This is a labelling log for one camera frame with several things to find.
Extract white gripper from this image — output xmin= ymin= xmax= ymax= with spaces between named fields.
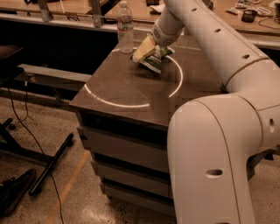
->
xmin=132 ymin=19 xmax=184 ymax=63

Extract green jalapeno chip bag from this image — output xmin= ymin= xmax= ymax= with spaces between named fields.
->
xmin=140 ymin=45 xmax=175 ymax=74

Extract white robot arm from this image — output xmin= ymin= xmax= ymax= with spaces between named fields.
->
xmin=152 ymin=0 xmax=280 ymax=224

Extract clear plastic water bottle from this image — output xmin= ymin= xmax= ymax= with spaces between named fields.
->
xmin=116 ymin=0 xmax=134 ymax=53

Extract white paper sheets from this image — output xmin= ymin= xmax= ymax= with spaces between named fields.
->
xmin=150 ymin=4 xmax=165 ymax=15

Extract grey drawer cabinet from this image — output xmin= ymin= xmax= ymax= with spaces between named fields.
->
xmin=69 ymin=29 xmax=280 ymax=218

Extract black round cup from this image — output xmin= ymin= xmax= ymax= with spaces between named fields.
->
xmin=241 ymin=10 xmax=257 ymax=23

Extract dark chair seat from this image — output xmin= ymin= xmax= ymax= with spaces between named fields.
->
xmin=0 ymin=45 xmax=24 ymax=88

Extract black shoe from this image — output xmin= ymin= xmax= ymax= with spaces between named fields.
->
xmin=0 ymin=169 xmax=36 ymax=215

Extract grey metal bracket middle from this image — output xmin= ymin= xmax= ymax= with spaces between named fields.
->
xmin=89 ymin=0 xmax=103 ymax=28

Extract grey metal bracket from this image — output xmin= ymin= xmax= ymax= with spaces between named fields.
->
xmin=38 ymin=0 xmax=53 ymax=22
xmin=89 ymin=0 xmax=103 ymax=28

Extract grey metal bracket left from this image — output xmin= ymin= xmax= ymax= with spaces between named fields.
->
xmin=38 ymin=0 xmax=53 ymax=22

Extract black floor cable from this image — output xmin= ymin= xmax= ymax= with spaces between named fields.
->
xmin=5 ymin=78 xmax=65 ymax=224

